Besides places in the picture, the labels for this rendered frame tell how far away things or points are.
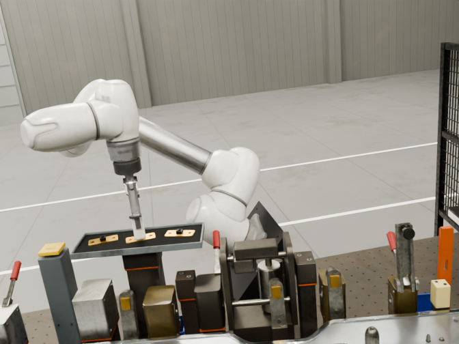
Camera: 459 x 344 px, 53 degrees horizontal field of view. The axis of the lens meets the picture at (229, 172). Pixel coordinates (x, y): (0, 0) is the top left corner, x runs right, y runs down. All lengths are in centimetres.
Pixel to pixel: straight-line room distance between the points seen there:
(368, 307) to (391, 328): 60
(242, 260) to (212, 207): 54
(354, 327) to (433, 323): 19
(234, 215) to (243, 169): 18
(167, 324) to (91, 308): 19
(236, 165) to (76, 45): 998
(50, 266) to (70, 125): 46
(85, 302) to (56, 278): 24
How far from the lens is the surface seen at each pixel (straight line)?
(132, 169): 127
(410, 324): 124
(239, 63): 1173
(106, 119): 121
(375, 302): 184
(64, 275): 145
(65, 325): 154
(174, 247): 130
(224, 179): 174
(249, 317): 131
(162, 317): 123
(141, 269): 138
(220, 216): 169
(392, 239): 132
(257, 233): 176
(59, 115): 119
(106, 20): 1150
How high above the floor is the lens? 172
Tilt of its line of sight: 18 degrees down
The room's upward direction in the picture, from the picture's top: 6 degrees counter-clockwise
